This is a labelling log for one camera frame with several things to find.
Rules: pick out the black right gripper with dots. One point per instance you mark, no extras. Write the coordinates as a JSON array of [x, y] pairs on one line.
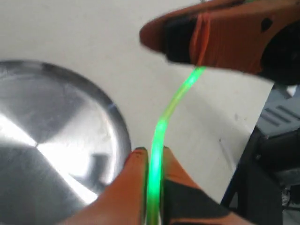
[[281, 58]]

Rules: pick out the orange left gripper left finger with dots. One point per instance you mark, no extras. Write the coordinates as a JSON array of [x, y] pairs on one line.
[[122, 202]]

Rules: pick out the grey vented equipment box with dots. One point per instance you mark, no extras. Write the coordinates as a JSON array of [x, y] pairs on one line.
[[281, 112]]

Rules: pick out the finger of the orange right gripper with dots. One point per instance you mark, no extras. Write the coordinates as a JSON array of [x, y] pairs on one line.
[[226, 34]]

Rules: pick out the black metal stand frame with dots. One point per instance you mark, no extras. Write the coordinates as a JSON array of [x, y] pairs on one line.
[[265, 187]]

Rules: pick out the round stainless steel plate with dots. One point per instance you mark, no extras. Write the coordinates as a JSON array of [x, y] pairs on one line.
[[62, 142]]

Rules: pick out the green plastic straw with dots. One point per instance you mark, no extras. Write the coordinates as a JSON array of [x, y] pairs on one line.
[[155, 167]]

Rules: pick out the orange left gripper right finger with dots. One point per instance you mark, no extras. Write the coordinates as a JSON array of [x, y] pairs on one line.
[[184, 203]]

